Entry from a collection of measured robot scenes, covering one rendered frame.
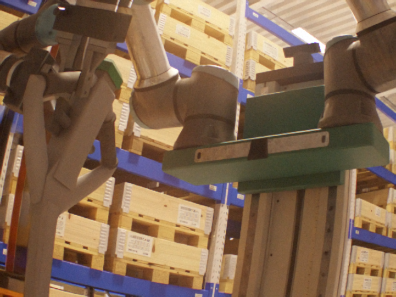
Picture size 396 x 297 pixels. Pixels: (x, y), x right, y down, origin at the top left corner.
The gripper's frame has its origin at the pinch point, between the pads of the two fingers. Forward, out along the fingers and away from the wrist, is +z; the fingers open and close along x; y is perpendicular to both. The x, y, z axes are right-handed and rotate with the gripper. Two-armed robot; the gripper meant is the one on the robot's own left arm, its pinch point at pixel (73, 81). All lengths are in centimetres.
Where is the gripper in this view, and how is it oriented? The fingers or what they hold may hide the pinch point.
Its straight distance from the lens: 83.4
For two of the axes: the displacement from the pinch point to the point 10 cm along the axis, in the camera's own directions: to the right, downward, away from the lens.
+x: 9.1, 3.3, -2.5
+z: -2.7, 9.3, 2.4
